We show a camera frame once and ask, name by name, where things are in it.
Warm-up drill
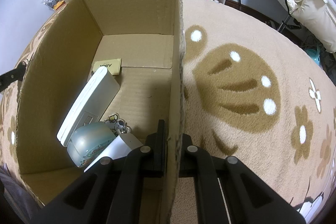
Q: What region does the cartoon dog keychain charm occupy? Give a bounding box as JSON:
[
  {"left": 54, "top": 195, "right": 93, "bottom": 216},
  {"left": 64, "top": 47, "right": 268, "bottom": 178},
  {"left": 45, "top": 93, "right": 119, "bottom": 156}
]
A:
[{"left": 104, "top": 113, "right": 131, "bottom": 136}]

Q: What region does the brown cardboard box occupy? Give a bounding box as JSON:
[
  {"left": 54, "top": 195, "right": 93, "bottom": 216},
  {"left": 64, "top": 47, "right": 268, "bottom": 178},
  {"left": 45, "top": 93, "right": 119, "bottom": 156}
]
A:
[{"left": 12, "top": 0, "right": 185, "bottom": 223}]

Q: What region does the gold NFC smart card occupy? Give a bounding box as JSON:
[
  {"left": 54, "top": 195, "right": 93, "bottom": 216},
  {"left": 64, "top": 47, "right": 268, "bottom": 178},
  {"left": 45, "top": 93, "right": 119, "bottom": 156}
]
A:
[{"left": 92, "top": 58, "right": 122, "bottom": 76}]

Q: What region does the white power bank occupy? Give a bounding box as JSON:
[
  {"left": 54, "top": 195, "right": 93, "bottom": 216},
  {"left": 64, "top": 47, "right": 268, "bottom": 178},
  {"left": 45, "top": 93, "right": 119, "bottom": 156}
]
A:
[{"left": 56, "top": 67, "right": 120, "bottom": 147}]

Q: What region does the white charger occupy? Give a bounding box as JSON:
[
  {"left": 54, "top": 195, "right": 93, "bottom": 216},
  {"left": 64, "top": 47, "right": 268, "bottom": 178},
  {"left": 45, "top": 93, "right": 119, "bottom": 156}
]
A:
[{"left": 67, "top": 122, "right": 142, "bottom": 172}]

